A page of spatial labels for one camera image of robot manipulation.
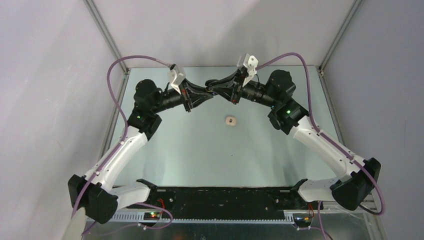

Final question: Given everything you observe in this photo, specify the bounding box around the black earbud charging case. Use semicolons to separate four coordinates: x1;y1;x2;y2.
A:
205;86;218;96

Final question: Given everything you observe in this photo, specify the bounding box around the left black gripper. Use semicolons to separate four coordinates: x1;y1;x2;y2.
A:
151;78;213;114

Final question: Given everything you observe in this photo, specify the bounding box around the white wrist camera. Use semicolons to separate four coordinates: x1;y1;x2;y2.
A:
167;64;186;95
236;53;259;87

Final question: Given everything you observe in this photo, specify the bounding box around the right aluminium frame post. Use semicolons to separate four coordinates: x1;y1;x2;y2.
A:
318;0;364;72

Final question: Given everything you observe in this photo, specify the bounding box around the left controller board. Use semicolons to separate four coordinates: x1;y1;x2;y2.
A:
143;212;161;221

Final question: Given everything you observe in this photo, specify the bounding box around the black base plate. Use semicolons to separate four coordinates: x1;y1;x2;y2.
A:
146;186;318;220

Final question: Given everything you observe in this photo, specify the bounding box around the beige earbud charging case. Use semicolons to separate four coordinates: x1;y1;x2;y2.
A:
225;116;237;127

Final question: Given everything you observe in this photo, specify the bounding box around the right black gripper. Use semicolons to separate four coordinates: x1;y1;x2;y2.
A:
209;68;279;109

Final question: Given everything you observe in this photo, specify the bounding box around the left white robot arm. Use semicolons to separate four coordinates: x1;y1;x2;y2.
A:
68;79;214;224

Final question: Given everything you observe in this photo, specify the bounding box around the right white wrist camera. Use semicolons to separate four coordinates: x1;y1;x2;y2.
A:
236;53;259;87

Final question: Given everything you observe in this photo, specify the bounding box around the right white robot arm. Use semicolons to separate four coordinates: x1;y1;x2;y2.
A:
205;70;381;211

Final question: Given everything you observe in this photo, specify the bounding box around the aluminium frame post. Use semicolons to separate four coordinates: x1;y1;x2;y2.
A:
318;0;364;72
83;0;123;60

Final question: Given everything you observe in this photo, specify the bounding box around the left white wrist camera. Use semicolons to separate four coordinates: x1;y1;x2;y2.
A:
167;64;186;95

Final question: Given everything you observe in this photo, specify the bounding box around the right controller board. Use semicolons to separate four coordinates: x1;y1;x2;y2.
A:
293;217;312;229

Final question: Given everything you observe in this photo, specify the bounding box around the grey slotted cable duct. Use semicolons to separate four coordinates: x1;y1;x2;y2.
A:
109;211;295;224

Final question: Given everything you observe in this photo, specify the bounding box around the left aluminium frame post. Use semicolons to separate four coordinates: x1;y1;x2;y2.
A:
83;0;123;60

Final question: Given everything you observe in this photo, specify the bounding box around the controller board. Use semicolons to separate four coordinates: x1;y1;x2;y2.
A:
293;217;312;229
143;212;161;221

